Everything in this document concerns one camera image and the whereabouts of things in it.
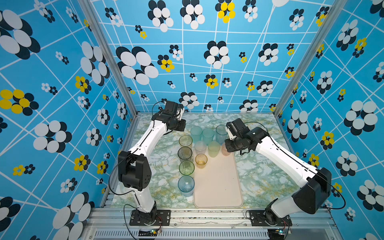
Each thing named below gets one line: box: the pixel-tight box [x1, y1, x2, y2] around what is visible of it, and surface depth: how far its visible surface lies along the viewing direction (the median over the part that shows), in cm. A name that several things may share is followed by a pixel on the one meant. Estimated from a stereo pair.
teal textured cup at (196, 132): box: [190, 126, 203, 144], surface depth 98 cm
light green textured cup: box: [208, 141, 221, 158], surface depth 95 cm
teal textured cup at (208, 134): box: [202, 128, 215, 146], surface depth 98 cm
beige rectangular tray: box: [193, 152, 243, 209], surface depth 87 cm
